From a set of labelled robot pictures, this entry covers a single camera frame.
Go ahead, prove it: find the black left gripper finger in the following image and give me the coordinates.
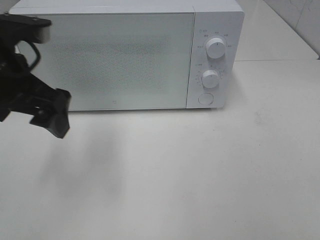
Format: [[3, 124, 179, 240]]
[[29, 88, 72, 139]]

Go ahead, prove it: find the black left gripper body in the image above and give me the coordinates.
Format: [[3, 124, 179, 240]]
[[0, 39, 57, 121]]

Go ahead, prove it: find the white microwave door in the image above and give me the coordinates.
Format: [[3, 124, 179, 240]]
[[35, 13, 194, 110]]

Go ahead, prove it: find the round white door button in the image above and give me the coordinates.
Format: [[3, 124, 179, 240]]
[[198, 93, 214, 106]]

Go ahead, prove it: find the white microwave knob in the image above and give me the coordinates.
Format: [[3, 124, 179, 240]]
[[205, 36, 226, 59], [201, 69, 220, 89]]

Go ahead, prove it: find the white microwave oven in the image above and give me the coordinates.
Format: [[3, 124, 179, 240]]
[[9, 0, 245, 109]]

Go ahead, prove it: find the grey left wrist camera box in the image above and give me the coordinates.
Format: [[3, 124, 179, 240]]
[[0, 13, 52, 44]]

